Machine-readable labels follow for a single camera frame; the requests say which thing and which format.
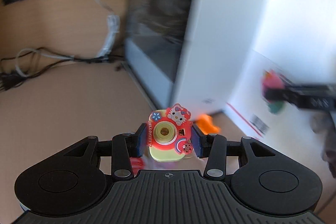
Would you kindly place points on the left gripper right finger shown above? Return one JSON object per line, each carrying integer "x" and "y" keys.
{"x": 213, "y": 148}

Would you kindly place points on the pink pig toy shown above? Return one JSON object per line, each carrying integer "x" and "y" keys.
{"x": 270, "y": 80}

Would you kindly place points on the yellow pink toy camera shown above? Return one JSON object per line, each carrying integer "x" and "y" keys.
{"x": 169, "y": 134}

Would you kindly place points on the orange pumpkin box half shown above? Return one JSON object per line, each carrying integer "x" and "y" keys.
{"x": 206, "y": 125}

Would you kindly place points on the long red snack packet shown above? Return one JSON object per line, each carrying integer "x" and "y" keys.
{"x": 137, "y": 164}

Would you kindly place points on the white computer case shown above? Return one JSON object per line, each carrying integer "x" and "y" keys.
{"x": 189, "y": 52}

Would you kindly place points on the white printed cardboard box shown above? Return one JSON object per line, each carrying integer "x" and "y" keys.
{"x": 287, "y": 130}

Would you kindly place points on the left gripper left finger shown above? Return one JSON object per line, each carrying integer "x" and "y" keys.
{"x": 124, "y": 147}

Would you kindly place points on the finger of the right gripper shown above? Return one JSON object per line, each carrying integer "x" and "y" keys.
{"x": 304, "y": 97}

